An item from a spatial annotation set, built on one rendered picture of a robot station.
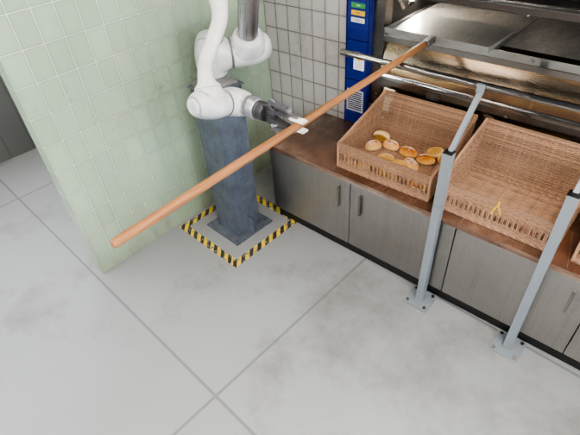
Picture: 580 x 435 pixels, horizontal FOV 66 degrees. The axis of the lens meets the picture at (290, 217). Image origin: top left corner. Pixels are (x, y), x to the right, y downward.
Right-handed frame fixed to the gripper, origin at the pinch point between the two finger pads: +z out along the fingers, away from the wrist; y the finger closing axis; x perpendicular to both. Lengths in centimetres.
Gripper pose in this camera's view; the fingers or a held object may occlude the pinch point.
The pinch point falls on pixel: (298, 124)
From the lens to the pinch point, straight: 169.1
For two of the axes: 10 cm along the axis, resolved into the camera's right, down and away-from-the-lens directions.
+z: 7.5, 4.0, -5.4
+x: -6.6, 5.1, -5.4
